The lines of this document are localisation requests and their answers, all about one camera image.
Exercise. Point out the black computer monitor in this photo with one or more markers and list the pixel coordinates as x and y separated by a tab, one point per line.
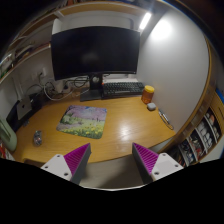
94	50

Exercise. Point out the dark patterned computer mouse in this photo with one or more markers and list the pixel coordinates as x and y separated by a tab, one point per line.
37	138

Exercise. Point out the orange lidded jar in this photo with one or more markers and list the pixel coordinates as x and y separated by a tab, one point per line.
147	94

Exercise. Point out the silver laptop on stand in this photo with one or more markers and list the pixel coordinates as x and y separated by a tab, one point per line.
23	107

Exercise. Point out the wooden wall bookshelf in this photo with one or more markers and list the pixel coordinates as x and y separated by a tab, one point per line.
35	36

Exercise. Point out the wooden shelf with shoes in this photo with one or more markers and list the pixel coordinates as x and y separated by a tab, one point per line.
200	142

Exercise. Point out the small grey earbuds case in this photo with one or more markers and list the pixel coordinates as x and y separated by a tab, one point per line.
151	106

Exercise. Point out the black monitor stand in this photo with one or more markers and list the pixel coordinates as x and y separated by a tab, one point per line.
94	90

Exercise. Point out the floral landscape mouse pad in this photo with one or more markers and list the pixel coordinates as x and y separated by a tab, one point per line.
83	121

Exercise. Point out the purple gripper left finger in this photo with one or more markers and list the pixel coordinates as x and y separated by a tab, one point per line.
71	166

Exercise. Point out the white ceiling strip light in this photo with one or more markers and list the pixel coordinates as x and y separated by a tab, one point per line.
145	21

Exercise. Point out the pale green appliance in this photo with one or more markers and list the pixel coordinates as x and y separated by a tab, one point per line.
7	135

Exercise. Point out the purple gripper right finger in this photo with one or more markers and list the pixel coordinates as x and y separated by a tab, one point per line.
153	166

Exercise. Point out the black mechanical keyboard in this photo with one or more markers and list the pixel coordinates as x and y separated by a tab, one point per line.
121	89

